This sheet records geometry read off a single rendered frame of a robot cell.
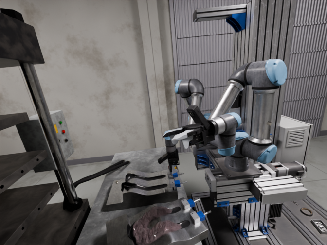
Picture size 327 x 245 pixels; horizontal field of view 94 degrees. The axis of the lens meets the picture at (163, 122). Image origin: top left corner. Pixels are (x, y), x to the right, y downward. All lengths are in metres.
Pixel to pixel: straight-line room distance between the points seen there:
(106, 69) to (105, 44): 0.41
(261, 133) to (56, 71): 3.31
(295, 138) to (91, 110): 3.07
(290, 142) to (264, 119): 0.53
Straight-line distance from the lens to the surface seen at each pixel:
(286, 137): 1.39
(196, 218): 1.03
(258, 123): 0.93
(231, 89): 0.90
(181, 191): 1.29
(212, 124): 0.64
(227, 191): 1.18
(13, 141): 4.39
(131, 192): 1.16
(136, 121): 3.18
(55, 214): 1.51
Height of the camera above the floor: 1.67
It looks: 17 degrees down
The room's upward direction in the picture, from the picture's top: 6 degrees counter-clockwise
